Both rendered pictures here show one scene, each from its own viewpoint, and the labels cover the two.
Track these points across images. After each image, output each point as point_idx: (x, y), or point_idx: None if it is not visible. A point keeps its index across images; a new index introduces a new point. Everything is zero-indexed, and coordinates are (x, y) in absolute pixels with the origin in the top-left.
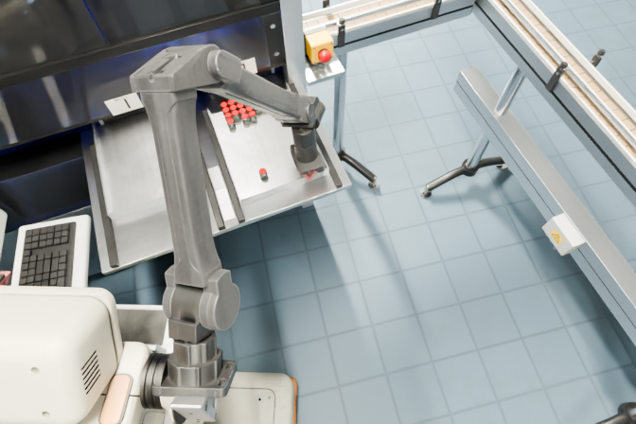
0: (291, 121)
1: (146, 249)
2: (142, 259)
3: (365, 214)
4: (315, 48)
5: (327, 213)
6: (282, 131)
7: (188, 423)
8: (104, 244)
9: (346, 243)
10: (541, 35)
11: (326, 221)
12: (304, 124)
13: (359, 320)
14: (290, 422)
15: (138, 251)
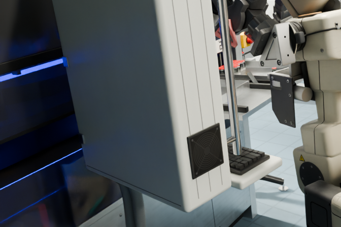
0: (285, 14)
1: (252, 104)
2: (256, 107)
3: (297, 201)
4: (244, 36)
5: (272, 213)
6: (257, 71)
7: None
8: (226, 112)
9: (304, 218)
10: None
11: (276, 216)
12: (291, 16)
13: None
14: None
15: (249, 106)
